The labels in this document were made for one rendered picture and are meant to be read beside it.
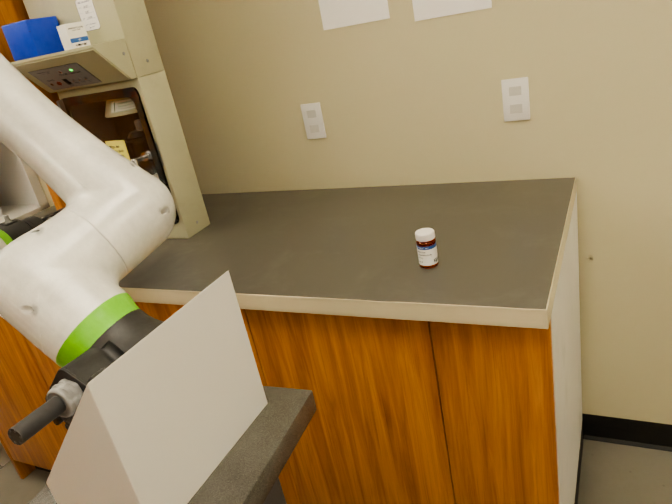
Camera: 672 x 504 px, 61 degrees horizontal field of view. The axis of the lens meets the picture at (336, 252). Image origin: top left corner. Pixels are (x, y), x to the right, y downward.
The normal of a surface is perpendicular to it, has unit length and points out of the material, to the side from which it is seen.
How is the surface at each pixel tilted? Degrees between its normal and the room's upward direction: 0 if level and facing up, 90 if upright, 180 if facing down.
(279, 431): 0
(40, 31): 90
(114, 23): 90
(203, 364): 90
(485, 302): 0
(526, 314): 90
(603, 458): 0
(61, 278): 45
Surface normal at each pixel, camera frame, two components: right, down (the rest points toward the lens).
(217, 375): 0.89, 0.02
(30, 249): 0.24, -0.45
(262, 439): -0.18, -0.90
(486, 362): -0.41, 0.43
